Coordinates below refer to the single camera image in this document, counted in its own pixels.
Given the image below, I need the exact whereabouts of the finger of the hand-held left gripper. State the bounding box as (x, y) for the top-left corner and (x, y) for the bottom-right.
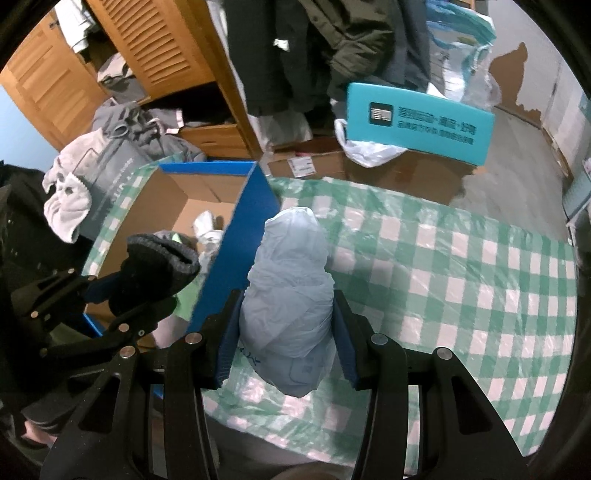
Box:
(11, 269), (126, 320)
(39, 298), (179, 361)

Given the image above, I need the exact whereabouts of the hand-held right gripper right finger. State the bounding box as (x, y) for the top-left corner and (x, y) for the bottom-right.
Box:
(333, 290), (532, 480)

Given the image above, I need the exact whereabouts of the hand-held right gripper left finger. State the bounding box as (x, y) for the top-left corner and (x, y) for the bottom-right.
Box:
(41, 290), (245, 480)

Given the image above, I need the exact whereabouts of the light grey sock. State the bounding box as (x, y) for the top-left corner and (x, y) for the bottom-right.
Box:
(150, 314), (197, 350)

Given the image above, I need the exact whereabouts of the dark knit sock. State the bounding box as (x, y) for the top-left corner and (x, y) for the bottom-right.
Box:
(108, 234), (202, 320)

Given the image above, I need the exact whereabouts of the pale blue plastic bag bundle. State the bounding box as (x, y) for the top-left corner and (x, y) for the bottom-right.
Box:
(238, 208), (338, 398)

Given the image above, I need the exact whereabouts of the blue-edged cardboard box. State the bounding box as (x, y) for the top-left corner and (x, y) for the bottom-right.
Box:
(81, 161), (280, 341)

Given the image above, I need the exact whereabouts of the person's left hand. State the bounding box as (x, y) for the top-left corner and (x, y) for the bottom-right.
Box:
(9, 399), (65, 452)

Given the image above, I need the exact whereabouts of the light green sock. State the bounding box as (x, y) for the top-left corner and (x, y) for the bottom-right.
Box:
(174, 277), (205, 320)

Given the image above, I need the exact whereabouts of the grey fluffy towel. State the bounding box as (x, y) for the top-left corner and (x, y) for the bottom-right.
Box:
(42, 129), (116, 244)

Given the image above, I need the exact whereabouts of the grey shopping bag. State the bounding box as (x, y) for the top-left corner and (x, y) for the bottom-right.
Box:
(76, 141), (154, 243)

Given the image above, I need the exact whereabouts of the green checked tablecloth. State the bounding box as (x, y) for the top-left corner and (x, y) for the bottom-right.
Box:
(88, 161), (581, 476)

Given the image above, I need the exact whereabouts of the white sock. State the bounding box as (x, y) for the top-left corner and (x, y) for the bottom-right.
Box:
(191, 210), (225, 246)

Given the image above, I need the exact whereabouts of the grey hoodie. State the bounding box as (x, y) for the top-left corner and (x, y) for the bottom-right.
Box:
(92, 102), (208, 163)

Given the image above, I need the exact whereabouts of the large brown cardboard box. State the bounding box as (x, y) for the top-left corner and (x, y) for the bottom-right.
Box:
(346, 148), (479, 206)

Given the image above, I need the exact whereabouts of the small brown cardboard box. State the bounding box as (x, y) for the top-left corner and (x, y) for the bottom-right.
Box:
(265, 138), (352, 184)

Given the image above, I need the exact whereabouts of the white plastic bag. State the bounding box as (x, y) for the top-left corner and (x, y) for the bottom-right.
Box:
(333, 117), (410, 168)

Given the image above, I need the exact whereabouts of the louvred wardrobe door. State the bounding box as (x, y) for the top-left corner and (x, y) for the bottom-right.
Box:
(0, 18), (112, 151)
(85, 0), (218, 100)

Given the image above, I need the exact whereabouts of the white hanging garment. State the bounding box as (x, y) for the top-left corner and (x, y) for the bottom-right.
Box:
(249, 110), (315, 145)

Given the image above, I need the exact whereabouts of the teal box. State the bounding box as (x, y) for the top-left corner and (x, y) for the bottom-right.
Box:
(344, 82), (496, 167)

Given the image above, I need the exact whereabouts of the wooden wardrobe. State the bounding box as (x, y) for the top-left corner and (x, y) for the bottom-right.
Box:
(0, 0), (267, 163)

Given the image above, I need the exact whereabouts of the white folded garment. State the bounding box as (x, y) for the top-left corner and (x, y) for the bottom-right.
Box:
(58, 0), (100, 54)

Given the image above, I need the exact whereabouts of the pale blue panel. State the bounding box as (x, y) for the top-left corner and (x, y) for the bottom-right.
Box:
(561, 157), (591, 228)

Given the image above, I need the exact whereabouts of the black jacket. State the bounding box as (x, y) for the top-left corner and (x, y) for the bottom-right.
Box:
(224, 0), (334, 117)

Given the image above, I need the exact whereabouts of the dark green jacket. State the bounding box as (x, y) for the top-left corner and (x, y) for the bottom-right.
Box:
(300, 0), (413, 100)

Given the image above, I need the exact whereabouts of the light blue plastic bag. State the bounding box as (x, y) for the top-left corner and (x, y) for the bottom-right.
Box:
(425, 0), (502, 108)

